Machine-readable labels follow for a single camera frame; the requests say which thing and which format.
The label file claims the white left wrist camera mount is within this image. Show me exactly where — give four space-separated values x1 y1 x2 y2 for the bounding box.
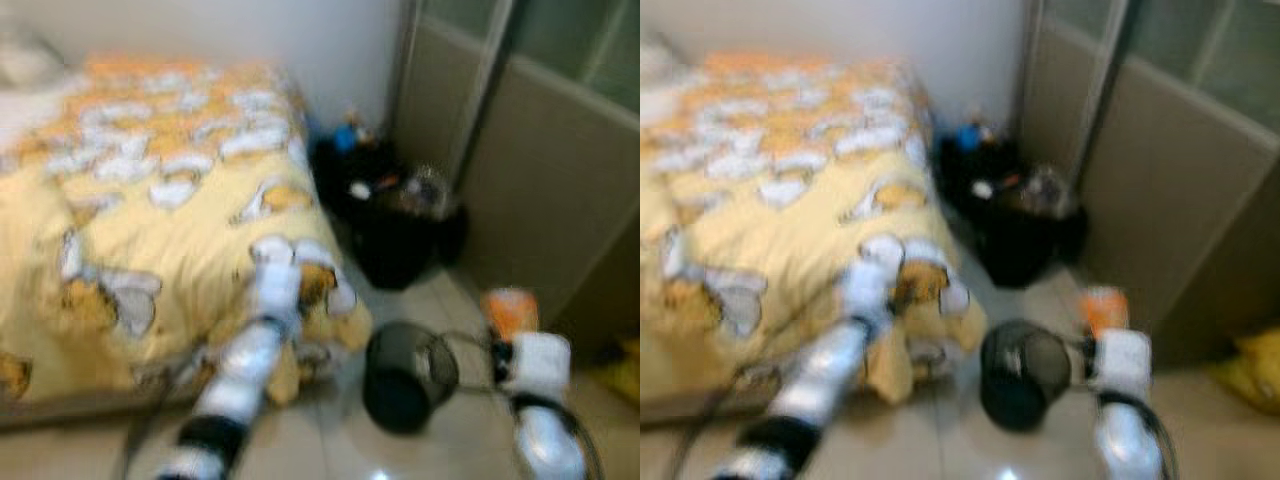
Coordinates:
842 258 893 323
252 258 304 323

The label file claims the clear plastic container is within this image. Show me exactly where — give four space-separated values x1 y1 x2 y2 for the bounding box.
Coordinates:
404 165 453 218
1030 165 1078 217

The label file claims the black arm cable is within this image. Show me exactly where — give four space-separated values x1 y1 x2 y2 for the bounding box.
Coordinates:
1050 330 1179 480
665 365 766 480
118 395 216 480
435 330 603 480

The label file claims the black bag pile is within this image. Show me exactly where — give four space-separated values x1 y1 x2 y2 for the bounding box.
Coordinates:
935 135 1091 290
310 135 470 292

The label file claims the grey sliding door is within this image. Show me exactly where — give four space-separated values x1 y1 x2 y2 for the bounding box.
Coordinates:
388 0 641 353
1018 0 1280 369

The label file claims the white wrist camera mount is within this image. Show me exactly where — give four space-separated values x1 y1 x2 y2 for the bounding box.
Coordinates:
505 332 572 403
842 258 893 323
1095 330 1153 403
252 258 304 323

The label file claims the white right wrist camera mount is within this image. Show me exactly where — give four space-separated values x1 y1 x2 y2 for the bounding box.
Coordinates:
1095 330 1153 403
505 332 572 403

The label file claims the yellow cartoon print blanket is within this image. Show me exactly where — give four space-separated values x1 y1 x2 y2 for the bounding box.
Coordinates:
640 50 989 406
0 52 373 406

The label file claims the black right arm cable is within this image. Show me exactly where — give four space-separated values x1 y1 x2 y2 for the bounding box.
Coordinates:
435 330 603 480
1050 330 1179 480

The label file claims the black round waste bin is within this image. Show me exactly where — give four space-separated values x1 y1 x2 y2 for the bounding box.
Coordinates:
362 320 462 436
978 319 1073 434

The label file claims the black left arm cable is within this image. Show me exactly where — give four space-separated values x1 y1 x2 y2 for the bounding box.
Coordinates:
118 395 216 480
665 365 766 480

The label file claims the yellow plastic bag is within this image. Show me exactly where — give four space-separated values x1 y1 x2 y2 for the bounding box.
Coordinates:
590 340 641 403
1213 328 1280 415

